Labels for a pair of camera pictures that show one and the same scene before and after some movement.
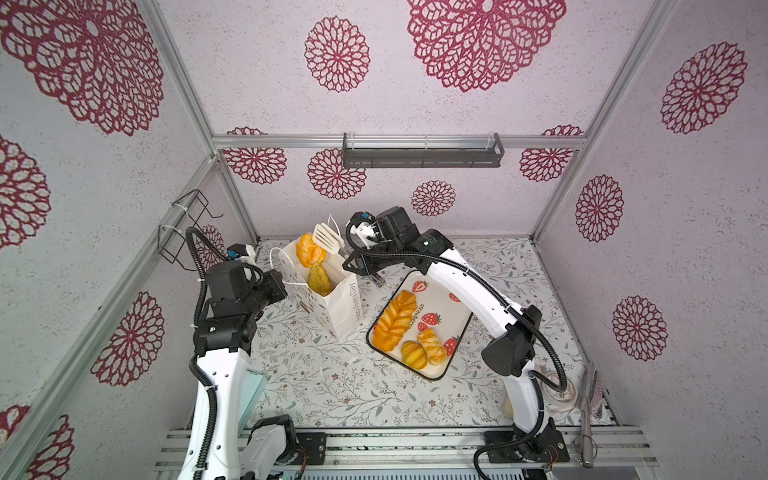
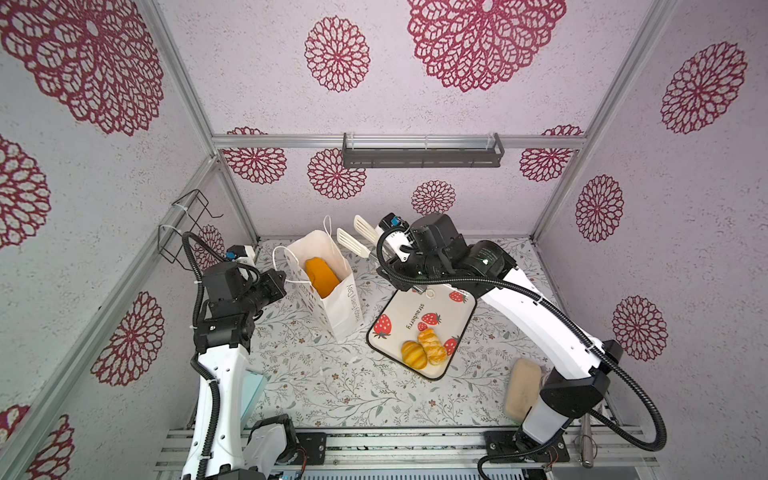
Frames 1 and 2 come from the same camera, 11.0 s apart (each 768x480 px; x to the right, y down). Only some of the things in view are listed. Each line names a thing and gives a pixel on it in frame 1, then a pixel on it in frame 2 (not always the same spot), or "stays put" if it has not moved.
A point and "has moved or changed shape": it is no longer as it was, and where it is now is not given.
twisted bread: (435, 351) stays put
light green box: (252, 385) stays put
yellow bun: (414, 354) stays put
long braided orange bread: (394, 321) to (321, 276)
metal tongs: (330, 240) has moved or changed shape
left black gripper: (272, 281) stays put
